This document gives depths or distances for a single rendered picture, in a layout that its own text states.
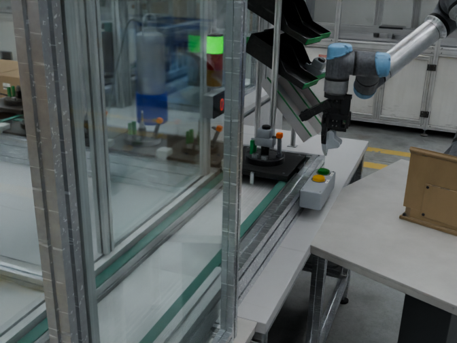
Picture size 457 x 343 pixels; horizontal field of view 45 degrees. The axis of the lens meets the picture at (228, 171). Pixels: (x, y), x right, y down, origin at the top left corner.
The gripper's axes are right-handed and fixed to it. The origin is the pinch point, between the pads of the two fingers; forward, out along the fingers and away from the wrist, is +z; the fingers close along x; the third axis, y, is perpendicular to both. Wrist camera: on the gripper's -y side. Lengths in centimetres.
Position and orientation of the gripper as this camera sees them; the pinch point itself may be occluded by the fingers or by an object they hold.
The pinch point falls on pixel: (324, 151)
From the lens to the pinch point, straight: 185.8
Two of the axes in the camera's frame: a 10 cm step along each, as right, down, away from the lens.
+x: 3.8, -3.2, 8.7
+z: -0.2, 9.3, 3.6
